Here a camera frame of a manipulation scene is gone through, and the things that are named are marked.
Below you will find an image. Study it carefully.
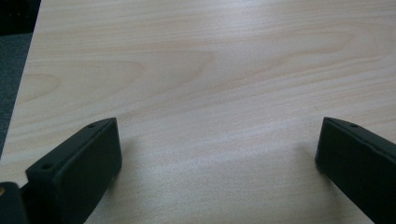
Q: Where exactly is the dark object beside table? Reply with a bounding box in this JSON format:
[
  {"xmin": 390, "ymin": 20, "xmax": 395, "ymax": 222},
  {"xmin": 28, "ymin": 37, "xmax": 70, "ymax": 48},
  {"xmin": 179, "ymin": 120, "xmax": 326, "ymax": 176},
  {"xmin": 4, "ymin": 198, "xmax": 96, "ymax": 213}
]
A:
[{"xmin": 0, "ymin": 0, "xmax": 42, "ymax": 36}]

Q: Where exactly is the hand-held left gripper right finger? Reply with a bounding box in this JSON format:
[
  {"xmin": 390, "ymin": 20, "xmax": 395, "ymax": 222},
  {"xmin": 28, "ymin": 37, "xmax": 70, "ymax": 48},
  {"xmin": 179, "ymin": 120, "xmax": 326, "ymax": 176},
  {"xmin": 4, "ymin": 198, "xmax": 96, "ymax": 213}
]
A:
[{"xmin": 314, "ymin": 117, "xmax": 396, "ymax": 224}]

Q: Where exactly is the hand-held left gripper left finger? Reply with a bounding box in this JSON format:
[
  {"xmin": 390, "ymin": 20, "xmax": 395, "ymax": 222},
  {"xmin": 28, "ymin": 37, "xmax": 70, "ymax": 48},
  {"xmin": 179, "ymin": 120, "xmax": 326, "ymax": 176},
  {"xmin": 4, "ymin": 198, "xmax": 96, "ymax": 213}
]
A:
[{"xmin": 20, "ymin": 117, "xmax": 123, "ymax": 224}]

